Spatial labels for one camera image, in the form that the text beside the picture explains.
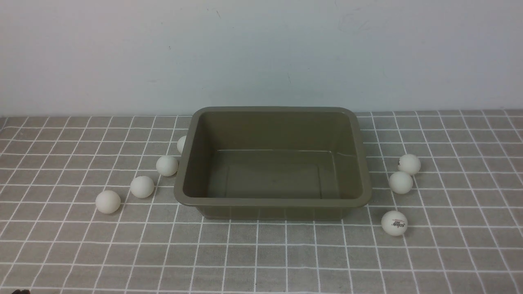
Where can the white ball with logo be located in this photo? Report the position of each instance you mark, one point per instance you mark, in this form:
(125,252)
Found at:
(394,223)

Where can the olive green plastic bin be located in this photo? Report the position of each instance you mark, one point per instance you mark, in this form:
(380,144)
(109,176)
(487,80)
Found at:
(273,163)

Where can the grey checked tablecloth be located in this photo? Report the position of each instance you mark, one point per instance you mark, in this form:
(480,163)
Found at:
(464,214)

